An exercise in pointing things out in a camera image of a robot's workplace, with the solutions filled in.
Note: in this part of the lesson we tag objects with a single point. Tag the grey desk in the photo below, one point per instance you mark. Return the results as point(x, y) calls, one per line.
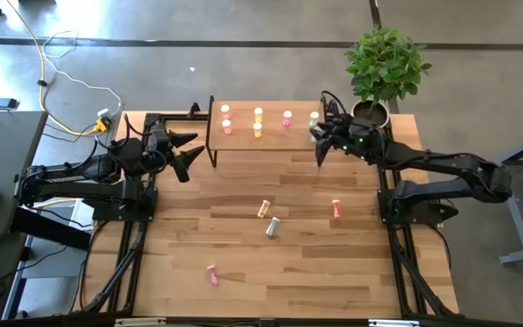
point(2, 150)

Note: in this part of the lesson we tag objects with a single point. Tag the yellow pill bottle white cap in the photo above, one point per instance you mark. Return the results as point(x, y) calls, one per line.
point(258, 114)
point(263, 209)
point(257, 131)

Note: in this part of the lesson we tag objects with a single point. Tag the red pill bottle white cap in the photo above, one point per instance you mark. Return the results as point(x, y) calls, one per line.
point(225, 110)
point(336, 209)
point(227, 128)

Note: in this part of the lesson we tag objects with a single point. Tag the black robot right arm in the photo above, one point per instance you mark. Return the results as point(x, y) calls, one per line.
point(447, 163)

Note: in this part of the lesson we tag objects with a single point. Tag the teal pill bottle white cap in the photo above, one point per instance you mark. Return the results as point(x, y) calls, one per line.
point(272, 227)
point(313, 119)
point(312, 136)

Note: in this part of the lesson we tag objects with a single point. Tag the green leafy plant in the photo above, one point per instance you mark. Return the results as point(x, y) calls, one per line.
point(384, 63)

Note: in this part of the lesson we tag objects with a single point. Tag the black aluminium table frame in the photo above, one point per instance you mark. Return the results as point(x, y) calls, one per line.
point(184, 117)

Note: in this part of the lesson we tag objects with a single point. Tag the wooden shelf black metal frame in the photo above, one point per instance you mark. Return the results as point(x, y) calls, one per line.
point(243, 141)

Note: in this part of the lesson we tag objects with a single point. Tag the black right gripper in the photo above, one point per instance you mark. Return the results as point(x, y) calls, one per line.
point(345, 134)

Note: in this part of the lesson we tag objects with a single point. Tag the purple pill bottle white cap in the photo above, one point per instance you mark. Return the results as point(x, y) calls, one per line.
point(287, 119)
point(213, 275)

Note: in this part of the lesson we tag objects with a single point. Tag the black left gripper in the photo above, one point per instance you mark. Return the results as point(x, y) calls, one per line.
point(159, 145)

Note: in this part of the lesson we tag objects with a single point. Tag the white plant pot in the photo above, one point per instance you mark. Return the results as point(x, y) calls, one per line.
point(381, 123)

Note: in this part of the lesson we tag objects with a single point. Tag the silver metal bracket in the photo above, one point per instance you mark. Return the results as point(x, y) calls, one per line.
point(393, 323)
point(139, 321)

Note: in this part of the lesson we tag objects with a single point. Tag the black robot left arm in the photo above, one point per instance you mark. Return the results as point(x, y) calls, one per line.
point(84, 191)

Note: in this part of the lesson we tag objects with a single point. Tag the white flat box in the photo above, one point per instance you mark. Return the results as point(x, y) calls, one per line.
point(77, 215)

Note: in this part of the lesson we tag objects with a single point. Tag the black desk crossbar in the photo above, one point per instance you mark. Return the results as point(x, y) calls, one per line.
point(48, 227)

